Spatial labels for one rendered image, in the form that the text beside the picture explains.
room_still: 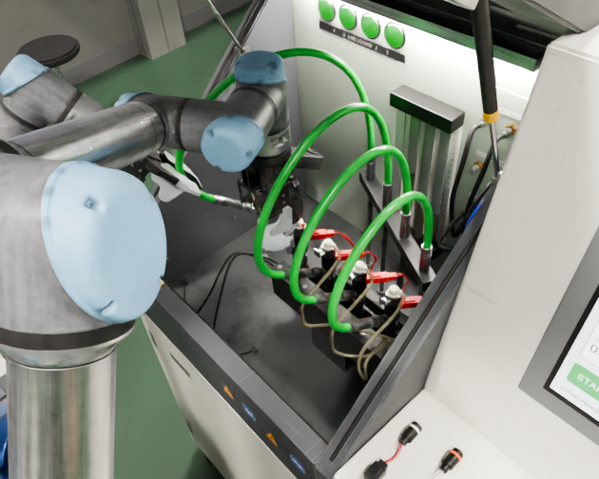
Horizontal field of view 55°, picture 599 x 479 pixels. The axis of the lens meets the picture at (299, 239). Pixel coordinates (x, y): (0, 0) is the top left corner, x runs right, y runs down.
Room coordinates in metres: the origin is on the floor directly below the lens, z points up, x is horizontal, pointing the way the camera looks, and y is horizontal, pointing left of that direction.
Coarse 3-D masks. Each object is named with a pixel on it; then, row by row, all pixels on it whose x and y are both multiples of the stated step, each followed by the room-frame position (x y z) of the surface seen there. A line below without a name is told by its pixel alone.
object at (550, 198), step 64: (576, 64) 0.56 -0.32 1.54; (576, 128) 0.53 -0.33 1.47; (512, 192) 0.55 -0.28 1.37; (576, 192) 0.50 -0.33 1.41; (512, 256) 0.51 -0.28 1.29; (576, 256) 0.46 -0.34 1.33; (448, 320) 0.54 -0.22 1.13; (512, 320) 0.47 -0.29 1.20; (448, 384) 0.49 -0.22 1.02; (512, 384) 0.43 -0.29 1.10; (512, 448) 0.38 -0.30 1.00; (576, 448) 0.34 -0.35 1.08
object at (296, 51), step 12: (288, 48) 0.89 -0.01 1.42; (300, 48) 0.89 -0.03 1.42; (312, 48) 0.90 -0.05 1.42; (336, 60) 0.91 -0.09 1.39; (348, 72) 0.91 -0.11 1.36; (228, 84) 0.86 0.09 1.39; (360, 84) 0.92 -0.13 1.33; (216, 96) 0.85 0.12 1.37; (360, 96) 0.92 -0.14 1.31; (372, 120) 0.93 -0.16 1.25; (372, 132) 0.93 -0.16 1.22; (372, 144) 0.93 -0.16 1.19; (180, 156) 0.83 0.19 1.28; (180, 168) 0.82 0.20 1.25; (204, 192) 0.84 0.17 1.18
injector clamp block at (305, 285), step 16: (288, 288) 0.77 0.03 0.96; (304, 288) 0.75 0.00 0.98; (320, 288) 0.79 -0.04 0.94; (288, 304) 0.78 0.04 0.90; (320, 304) 0.71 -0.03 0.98; (368, 304) 0.70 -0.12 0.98; (320, 320) 0.70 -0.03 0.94; (320, 336) 0.70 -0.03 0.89; (336, 336) 0.66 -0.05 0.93; (352, 336) 0.63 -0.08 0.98; (368, 336) 0.62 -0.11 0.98; (352, 352) 0.63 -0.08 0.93; (368, 352) 0.60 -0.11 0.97; (384, 352) 0.59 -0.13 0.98; (368, 368) 0.60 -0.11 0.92
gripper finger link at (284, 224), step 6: (282, 210) 0.76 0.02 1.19; (288, 210) 0.77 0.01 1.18; (282, 216) 0.76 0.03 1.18; (288, 216) 0.77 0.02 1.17; (276, 222) 0.75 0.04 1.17; (282, 222) 0.76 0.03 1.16; (288, 222) 0.77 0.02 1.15; (276, 228) 0.75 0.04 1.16; (282, 228) 0.76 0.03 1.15; (288, 228) 0.77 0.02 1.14; (294, 228) 0.77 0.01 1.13; (270, 234) 0.74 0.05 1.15; (276, 234) 0.75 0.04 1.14; (288, 234) 0.77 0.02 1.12
